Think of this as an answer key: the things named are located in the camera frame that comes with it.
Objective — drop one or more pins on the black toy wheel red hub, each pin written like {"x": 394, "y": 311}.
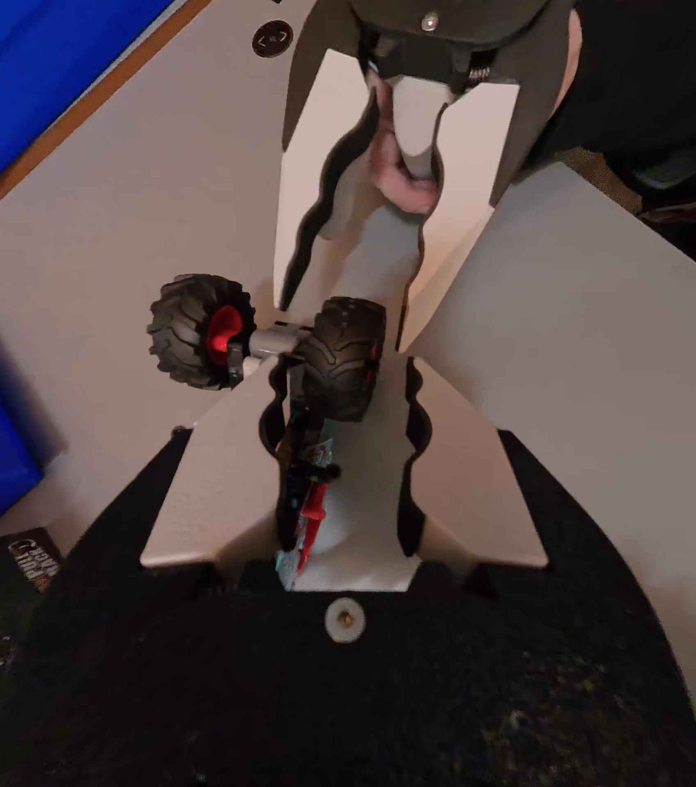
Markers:
{"x": 181, "y": 332}
{"x": 335, "y": 363}

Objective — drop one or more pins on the person's right hand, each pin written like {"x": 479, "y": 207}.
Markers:
{"x": 400, "y": 187}

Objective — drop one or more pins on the person's right forearm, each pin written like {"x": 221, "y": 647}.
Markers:
{"x": 631, "y": 74}

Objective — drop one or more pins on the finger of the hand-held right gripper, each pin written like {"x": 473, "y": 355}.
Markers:
{"x": 477, "y": 160}
{"x": 311, "y": 135}

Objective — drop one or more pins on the grey toy axle block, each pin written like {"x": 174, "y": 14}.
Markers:
{"x": 268, "y": 341}

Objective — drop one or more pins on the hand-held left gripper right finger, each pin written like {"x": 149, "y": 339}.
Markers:
{"x": 477, "y": 492}

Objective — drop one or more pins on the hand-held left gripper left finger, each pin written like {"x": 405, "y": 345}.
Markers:
{"x": 212, "y": 492}

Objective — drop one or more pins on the black round desk grommet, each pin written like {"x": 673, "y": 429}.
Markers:
{"x": 261, "y": 38}

